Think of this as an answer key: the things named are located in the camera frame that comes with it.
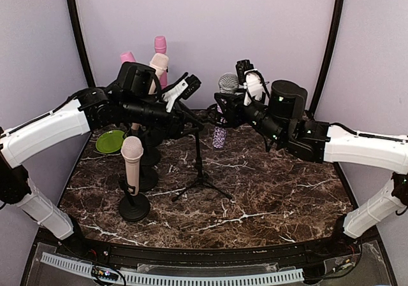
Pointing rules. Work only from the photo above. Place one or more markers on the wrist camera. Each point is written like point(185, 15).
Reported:
point(183, 88)
point(252, 81)

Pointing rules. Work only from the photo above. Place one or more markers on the black tripod mic stand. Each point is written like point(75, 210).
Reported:
point(202, 179)

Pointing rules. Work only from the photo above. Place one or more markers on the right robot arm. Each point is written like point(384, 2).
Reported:
point(281, 123)

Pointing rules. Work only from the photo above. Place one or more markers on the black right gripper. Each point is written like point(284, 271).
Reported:
point(232, 112)

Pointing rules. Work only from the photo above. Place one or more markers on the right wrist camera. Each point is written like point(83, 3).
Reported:
point(252, 81)

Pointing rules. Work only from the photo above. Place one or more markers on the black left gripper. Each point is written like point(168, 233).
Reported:
point(173, 128)

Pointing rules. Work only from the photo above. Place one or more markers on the round-base stand of tall beige mic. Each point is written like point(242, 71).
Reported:
point(148, 179)

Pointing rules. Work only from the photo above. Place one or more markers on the front round-base mic stand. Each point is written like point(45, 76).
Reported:
point(134, 206)

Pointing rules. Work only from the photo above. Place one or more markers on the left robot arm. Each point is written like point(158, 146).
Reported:
point(83, 112)

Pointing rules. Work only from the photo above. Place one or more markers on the tall beige microphone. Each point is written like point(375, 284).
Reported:
point(159, 65)

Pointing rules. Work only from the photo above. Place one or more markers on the green round plate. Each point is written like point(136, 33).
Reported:
point(110, 142)

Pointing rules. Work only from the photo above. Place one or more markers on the back pink microphone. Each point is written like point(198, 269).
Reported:
point(160, 47)

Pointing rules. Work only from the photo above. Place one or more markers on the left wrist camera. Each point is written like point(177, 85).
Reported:
point(183, 88)

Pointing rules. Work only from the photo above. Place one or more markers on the beige microphone round head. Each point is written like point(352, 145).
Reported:
point(132, 152)

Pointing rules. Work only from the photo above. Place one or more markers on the front pink microphone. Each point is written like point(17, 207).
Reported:
point(127, 57)

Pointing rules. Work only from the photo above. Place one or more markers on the white slotted cable duct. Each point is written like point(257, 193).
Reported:
point(167, 275)

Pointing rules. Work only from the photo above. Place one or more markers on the black front rail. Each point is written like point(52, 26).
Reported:
point(128, 256)

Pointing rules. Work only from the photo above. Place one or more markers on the pink microphone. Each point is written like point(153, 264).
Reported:
point(160, 47)
point(127, 57)

